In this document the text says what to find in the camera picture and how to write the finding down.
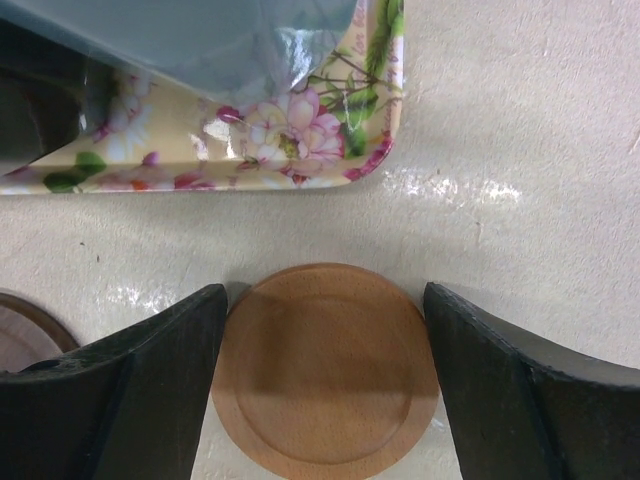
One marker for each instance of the orange wooden coaster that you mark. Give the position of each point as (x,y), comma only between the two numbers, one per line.
(325,371)

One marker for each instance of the floral serving tray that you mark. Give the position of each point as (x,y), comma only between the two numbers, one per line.
(333,128)

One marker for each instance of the dark wooden coaster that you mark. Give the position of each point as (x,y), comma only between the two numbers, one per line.
(30,334)

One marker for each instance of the light blue mug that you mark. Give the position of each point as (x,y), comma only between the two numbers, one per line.
(233,52)

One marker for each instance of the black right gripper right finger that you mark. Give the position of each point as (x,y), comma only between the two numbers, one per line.
(523,407)

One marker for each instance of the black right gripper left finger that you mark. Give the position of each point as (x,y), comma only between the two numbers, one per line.
(128,406)

